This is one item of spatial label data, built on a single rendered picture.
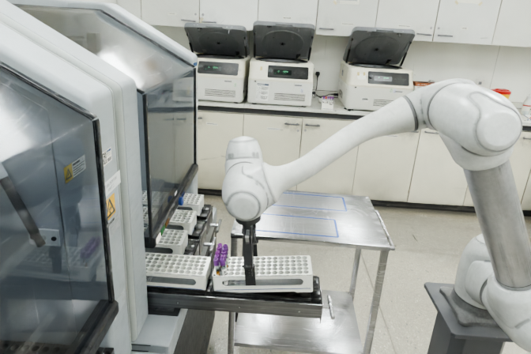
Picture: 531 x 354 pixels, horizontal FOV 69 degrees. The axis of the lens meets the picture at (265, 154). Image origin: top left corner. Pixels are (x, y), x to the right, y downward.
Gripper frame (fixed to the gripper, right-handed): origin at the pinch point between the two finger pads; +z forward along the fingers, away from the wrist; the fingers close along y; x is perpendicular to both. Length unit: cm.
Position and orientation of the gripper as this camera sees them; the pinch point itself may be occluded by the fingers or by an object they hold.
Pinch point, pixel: (251, 267)
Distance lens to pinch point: 124.1
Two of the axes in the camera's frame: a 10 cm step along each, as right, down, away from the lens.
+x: -10.0, 0.3, 0.5
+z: 0.5, 9.5, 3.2
